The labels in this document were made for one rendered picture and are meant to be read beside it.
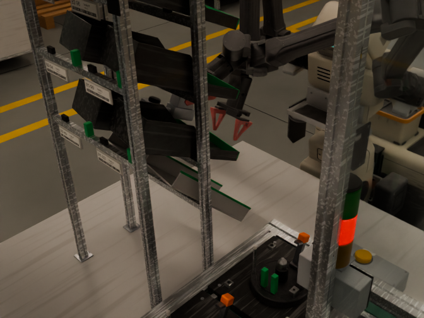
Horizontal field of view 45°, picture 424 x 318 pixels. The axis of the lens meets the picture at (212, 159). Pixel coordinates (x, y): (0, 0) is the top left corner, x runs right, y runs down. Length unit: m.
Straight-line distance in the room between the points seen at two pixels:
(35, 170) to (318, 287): 2.86
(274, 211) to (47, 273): 0.68
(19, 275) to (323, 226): 0.94
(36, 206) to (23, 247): 1.65
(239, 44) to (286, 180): 0.61
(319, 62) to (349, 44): 1.12
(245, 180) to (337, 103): 1.08
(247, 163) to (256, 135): 1.87
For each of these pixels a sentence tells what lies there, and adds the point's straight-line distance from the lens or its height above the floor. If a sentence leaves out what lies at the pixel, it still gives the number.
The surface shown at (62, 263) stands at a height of 0.86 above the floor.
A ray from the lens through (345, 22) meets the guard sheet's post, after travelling 0.64.
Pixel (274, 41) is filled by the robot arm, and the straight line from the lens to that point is 1.34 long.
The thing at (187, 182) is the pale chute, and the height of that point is 1.18.
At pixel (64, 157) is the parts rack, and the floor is 1.19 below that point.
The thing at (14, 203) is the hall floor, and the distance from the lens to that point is 3.30.
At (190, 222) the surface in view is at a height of 0.86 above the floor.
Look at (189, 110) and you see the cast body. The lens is 1.33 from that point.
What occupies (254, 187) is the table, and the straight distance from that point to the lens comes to 1.70.
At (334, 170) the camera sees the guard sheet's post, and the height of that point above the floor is 1.46.
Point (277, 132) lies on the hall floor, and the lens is 3.73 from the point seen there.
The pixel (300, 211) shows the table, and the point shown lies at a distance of 1.61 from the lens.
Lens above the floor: 1.86
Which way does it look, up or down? 33 degrees down
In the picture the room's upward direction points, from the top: 2 degrees counter-clockwise
